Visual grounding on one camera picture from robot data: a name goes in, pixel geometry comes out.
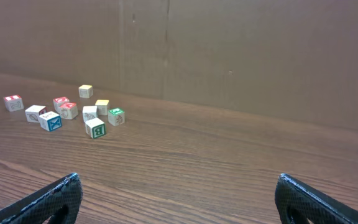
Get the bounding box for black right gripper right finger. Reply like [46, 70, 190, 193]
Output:
[275, 173, 358, 224]

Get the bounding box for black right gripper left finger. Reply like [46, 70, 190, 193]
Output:
[0, 173, 83, 224]

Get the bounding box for green B letter block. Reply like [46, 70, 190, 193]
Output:
[85, 118, 106, 139]

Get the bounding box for green F letter block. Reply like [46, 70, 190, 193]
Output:
[108, 108, 125, 126]

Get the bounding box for blue X letter block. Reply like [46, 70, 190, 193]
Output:
[39, 111, 62, 131]

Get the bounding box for red M letter block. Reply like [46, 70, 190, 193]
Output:
[59, 103, 78, 119]

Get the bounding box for wooden block red side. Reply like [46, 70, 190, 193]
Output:
[25, 105, 47, 123]

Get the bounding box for wooden number 3 block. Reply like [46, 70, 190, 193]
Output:
[82, 105, 98, 122]

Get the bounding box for red G letter block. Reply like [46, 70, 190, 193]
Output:
[53, 96, 70, 113]

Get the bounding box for yellow G letter block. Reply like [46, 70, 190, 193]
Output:
[95, 100, 110, 116]

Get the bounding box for red I letter block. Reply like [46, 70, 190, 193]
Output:
[3, 95, 24, 112]

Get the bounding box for far yellow letter block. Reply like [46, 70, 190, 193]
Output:
[78, 85, 93, 98]

